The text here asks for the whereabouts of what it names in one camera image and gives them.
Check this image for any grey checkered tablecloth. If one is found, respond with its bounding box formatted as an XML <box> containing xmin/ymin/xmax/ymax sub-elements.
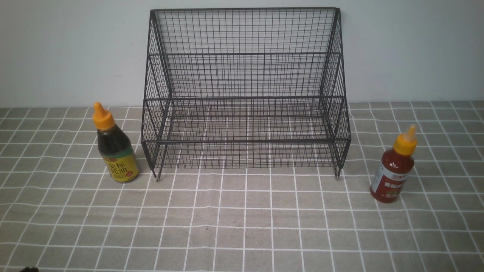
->
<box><xmin>0</xmin><ymin>100</ymin><xmax>484</xmax><ymax>272</ymax></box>

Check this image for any red chili sauce bottle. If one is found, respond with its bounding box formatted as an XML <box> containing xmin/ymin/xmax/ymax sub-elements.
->
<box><xmin>369</xmin><ymin>124</ymin><xmax>418</xmax><ymax>203</ymax></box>

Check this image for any black wire mesh shelf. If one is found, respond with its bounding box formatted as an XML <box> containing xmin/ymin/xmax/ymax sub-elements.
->
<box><xmin>141</xmin><ymin>7</ymin><xmax>351</xmax><ymax>177</ymax></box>

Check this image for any dark soy sauce bottle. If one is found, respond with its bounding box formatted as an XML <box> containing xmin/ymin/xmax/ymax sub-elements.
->
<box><xmin>92</xmin><ymin>102</ymin><xmax>140</xmax><ymax>184</ymax></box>

